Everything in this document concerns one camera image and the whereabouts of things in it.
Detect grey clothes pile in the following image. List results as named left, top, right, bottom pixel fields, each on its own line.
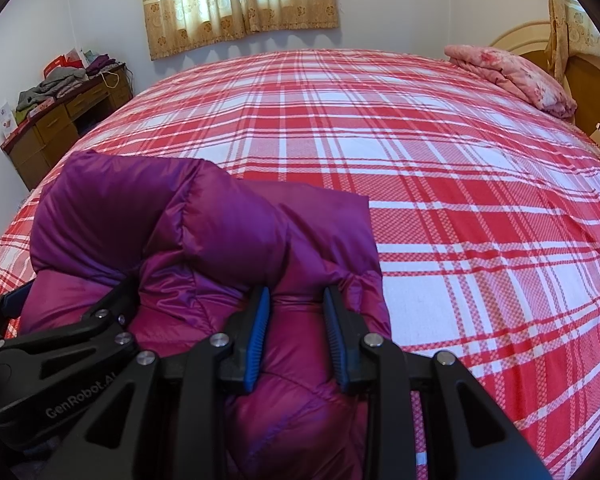
left=17, top=67, right=89, bottom=111

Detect magenta down jacket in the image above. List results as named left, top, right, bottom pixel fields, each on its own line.
left=17, top=150, right=393, bottom=480

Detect pink floral quilt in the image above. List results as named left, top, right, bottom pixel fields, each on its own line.
left=444, top=44, right=579, bottom=120

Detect beige patterned curtain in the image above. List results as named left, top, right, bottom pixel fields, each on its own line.
left=547, top=0, right=600, bottom=87
left=140, top=0, right=340, bottom=61

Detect red plaid bed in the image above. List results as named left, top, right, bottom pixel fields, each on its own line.
left=0, top=49, right=600, bottom=480

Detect wooden headboard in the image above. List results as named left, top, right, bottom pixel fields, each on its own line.
left=487, top=20, right=600, bottom=137

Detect red paper bag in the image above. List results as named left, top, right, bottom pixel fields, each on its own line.
left=42, top=54, right=84, bottom=79

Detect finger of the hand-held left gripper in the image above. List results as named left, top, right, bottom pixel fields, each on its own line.
left=0, top=280, right=37, bottom=343
left=77, top=272, right=142, bottom=343

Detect purple folded clothes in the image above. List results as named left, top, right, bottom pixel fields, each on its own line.
left=82, top=52, right=117, bottom=76

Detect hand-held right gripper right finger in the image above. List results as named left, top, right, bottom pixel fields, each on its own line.
left=322, top=285, right=553, bottom=480

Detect white printed card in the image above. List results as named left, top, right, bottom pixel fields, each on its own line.
left=0, top=102, right=20, bottom=139

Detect wooden desk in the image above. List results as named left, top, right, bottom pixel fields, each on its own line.
left=0, top=62, right=134, bottom=192

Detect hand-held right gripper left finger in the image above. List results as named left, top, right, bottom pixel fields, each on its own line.
left=40, top=286, right=272, bottom=480

